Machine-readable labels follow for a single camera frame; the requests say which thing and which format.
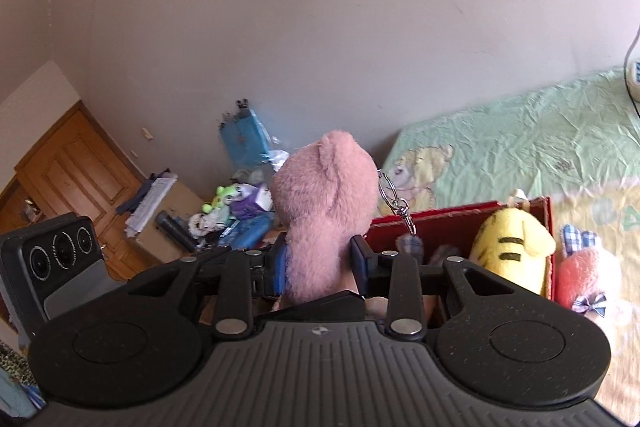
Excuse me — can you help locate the purple and white box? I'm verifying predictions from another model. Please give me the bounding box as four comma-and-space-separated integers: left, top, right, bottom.
234, 183, 274, 214

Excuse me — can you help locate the brown cardboard box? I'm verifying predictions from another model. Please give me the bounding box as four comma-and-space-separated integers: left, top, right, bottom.
125, 179, 208, 264

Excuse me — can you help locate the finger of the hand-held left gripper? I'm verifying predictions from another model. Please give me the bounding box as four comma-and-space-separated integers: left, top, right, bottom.
197, 245, 236, 269
254, 289, 367, 322

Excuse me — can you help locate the dark spotted cloth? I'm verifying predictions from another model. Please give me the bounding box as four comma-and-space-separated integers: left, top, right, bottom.
0, 341, 32, 408

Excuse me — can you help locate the black bottle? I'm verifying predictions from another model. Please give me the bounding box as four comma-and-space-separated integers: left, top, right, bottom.
154, 210, 197, 253

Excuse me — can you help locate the red cardboard box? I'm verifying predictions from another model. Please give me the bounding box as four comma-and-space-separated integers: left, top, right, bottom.
365, 196, 557, 323

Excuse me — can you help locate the yellow plush chick toy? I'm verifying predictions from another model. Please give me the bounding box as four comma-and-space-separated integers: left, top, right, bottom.
469, 188, 557, 297

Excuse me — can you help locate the pink plush bear keychain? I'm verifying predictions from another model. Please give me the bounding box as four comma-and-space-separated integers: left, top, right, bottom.
270, 130, 419, 308

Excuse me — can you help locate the black and white plush toy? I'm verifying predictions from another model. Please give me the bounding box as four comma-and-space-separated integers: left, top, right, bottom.
189, 213, 221, 238

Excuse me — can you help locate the wooden door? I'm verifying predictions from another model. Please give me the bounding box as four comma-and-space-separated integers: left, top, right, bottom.
0, 101, 151, 283

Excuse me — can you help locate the blue hanging bag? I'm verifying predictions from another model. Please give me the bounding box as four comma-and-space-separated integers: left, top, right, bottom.
218, 98, 275, 168

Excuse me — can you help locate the green frog toy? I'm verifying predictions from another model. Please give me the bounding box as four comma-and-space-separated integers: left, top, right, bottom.
201, 185, 238, 215

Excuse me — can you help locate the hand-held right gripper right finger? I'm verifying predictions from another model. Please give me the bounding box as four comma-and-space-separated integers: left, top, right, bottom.
349, 234, 517, 339

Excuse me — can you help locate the white power strip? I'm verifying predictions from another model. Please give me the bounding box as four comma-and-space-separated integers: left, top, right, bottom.
627, 59, 640, 104

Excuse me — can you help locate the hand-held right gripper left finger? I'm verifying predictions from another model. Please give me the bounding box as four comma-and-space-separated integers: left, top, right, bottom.
125, 238, 290, 341

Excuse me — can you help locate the white striped cloth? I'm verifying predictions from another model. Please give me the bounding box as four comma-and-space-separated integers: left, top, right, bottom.
125, 173, 179, 235

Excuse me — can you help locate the dark blue cloth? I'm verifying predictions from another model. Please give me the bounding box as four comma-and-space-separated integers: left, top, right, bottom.
116, 174, 162, 215

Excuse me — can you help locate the black cable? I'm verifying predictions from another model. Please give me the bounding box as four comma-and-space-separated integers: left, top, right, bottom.
622, 24, 640, 118

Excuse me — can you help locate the clear plastic bag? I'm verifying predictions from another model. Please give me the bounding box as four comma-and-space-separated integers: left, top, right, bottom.
230, 149, 291, 188

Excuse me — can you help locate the blue packet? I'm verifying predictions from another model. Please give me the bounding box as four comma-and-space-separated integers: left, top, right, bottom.
218, 212, 277, 250

